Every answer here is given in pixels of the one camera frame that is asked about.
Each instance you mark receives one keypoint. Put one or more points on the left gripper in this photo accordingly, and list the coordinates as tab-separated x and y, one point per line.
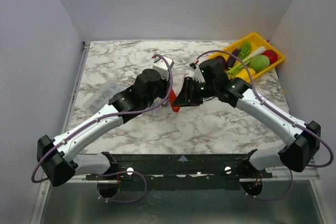
166	85

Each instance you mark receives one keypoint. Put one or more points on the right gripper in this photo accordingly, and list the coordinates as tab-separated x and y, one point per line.
189	91

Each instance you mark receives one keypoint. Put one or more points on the toy green onion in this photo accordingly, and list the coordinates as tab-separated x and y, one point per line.
232	72

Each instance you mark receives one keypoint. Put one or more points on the red toy chili pepper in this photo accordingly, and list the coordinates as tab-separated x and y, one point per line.
172	98

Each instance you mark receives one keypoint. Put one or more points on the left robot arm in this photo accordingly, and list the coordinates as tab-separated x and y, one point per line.
56	155

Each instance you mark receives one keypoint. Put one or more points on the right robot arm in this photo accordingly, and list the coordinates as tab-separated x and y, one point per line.
298	147

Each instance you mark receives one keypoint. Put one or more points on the dark red toy beet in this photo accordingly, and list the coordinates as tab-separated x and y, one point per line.
222	60

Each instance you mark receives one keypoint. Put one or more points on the yellow toy mango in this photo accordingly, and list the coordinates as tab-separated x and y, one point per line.
246	74

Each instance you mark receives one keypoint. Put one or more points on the green toy grapes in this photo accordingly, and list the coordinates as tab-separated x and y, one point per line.
245	50

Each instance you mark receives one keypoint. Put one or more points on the yellow plastic tray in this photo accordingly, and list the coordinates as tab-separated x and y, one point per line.
256	41

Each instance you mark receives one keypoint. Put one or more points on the green toy cabbage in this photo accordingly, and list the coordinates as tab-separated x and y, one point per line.
259	63

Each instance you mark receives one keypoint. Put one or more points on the clear plastic box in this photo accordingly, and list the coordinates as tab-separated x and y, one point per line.
102	96

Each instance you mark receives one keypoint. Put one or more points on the red toy tomato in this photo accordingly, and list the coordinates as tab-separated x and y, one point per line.
272	56

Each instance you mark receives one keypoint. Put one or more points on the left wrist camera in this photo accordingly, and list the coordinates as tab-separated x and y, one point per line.
160	66

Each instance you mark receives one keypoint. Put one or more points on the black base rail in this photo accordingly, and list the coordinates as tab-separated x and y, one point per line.
178	171

